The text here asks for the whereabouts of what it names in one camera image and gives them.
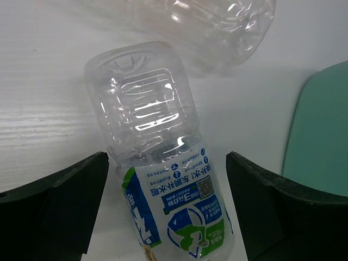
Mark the clear crushed plastic bottle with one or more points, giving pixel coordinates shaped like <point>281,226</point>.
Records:
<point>212,35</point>

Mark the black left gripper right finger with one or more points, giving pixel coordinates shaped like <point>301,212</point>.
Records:
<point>280,219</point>

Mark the blue label water bottle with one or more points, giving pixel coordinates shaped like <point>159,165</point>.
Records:
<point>145,110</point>

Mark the green plastic bin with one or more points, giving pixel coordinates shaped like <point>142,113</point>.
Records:
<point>316,151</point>

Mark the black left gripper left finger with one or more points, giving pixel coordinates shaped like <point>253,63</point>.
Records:
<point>53,217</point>

